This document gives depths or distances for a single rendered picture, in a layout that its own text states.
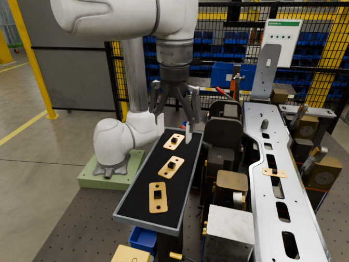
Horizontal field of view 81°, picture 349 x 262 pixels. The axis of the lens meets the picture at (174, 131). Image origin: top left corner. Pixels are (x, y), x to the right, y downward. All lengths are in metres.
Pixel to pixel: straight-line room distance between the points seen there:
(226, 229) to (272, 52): 1.11
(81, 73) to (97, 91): 0.32
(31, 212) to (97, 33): 2.00
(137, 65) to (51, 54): 2.42
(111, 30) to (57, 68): 3.01
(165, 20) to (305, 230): 0.64
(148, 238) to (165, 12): 0.82
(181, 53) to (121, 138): 0.66
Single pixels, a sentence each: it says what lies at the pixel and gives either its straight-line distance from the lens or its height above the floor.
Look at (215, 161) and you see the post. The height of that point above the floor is 1.10.
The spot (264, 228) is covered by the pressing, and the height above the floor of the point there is 1.00.
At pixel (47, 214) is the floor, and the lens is 2.19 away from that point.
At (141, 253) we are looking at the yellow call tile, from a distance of 0.42.
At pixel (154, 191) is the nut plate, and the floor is 1.17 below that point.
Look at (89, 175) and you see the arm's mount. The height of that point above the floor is 0.76.
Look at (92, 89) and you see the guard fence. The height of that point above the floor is 0.50.
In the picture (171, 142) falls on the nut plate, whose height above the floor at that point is 1.16.
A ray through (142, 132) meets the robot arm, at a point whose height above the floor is 0.94.
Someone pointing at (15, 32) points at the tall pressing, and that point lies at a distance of 10.85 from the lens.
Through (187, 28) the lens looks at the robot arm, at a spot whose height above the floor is 1.49.
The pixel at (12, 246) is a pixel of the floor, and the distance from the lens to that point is 2.12.
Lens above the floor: 1.53
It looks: 31 degrees down
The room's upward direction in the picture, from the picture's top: straight up
